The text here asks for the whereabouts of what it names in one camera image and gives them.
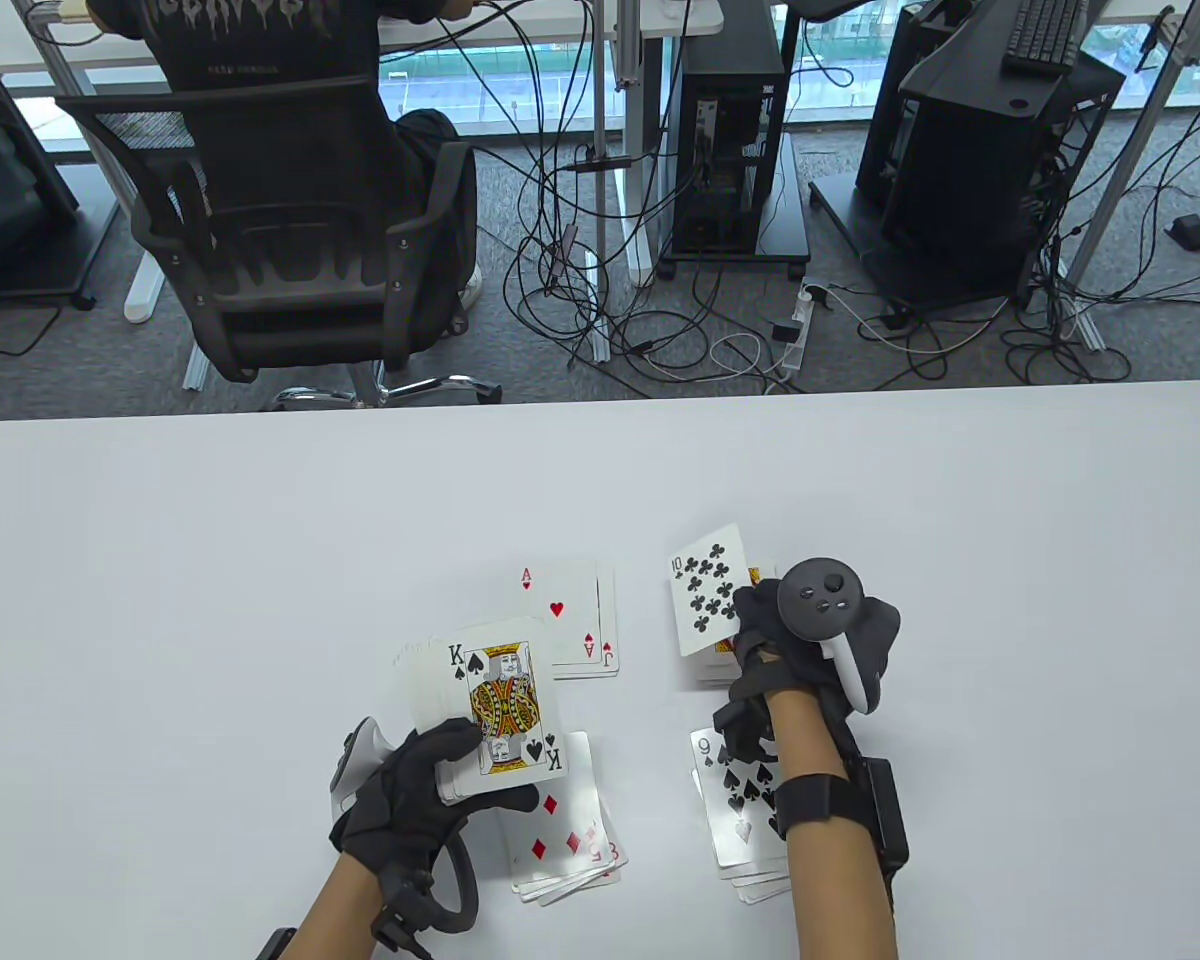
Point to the black equipment cart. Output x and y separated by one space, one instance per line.
0 200

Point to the person's right forearm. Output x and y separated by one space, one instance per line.
830 900

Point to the person's left forearm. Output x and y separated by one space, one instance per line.
340 915

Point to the person's right hand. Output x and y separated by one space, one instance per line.
790 670

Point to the clubs face playing card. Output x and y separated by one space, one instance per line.
756 577

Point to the red diamonds playing card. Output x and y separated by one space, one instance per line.
580 790
560 893

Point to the large black computer case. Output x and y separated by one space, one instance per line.
980 180

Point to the black power adapter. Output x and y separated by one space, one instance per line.
788 330

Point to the spades card pile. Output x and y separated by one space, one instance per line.
755 890
710 810

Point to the person's left hand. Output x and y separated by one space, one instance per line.
400 810

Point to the black mesh office chair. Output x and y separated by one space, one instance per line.
290 300

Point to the black foot pedal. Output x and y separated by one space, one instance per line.
1188 232

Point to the black keyboard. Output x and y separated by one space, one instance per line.
1045 35

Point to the deck of playing cards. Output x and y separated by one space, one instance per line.
420 690

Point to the aluminium frame leg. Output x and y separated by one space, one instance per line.
52 55
1125 165

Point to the black clubs playing card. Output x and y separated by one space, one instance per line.
705 600
710 672

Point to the black wheeled computer stand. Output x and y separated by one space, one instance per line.
785 230

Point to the black computer tower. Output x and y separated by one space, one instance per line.
900 60
735 60

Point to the single red heart playing card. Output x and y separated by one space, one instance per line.
560 630

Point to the white power strip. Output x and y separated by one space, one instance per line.
798 350

